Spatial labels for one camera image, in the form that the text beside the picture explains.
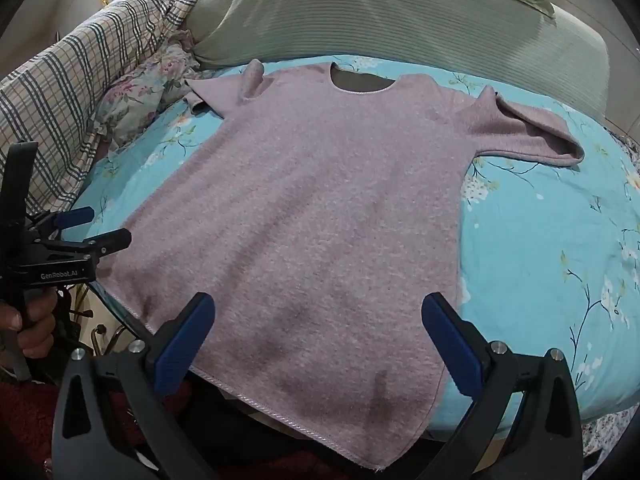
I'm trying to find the floral ruffled pillow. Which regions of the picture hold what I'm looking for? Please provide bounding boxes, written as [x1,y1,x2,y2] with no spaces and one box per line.
[93,34,201,151]

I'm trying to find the blue floral bed quilt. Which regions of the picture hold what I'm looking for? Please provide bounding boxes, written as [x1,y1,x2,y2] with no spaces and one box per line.
[63,54,639,420]

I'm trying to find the person's left hand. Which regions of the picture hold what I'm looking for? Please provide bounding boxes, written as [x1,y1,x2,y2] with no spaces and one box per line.
[1,288,58,359]

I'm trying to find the green striped pillow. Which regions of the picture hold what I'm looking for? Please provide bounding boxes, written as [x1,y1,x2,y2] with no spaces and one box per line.
[186,0,610,120]

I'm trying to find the plaid checked blanket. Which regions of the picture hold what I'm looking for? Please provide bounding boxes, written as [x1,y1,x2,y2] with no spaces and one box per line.
[0,0,198,214]

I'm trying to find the pink knit sweater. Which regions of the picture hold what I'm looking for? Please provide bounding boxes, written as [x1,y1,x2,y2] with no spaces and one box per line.
[99,61,584,469]

